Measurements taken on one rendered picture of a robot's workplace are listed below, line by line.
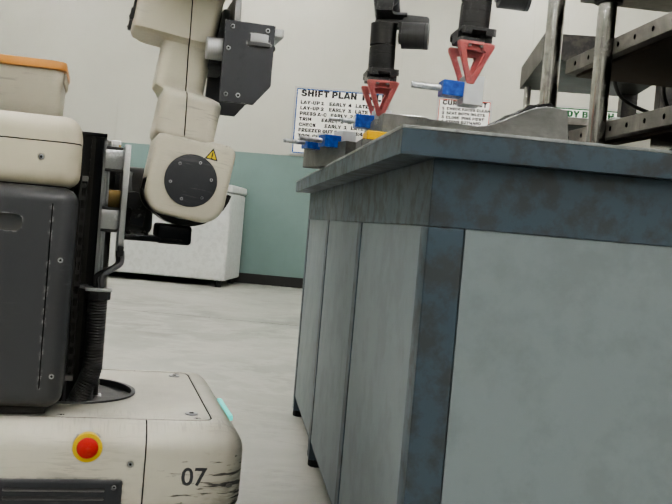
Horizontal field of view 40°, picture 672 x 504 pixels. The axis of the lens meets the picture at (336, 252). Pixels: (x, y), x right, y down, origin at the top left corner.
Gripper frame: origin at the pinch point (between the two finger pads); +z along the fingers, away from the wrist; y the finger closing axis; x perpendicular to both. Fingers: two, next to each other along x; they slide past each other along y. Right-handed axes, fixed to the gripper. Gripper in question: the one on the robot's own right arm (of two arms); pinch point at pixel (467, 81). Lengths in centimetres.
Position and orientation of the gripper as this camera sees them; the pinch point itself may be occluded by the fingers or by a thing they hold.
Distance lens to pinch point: 177.9
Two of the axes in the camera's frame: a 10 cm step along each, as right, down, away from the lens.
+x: -9.9, -1.2, -1.1
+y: -1.1, -0.4, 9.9
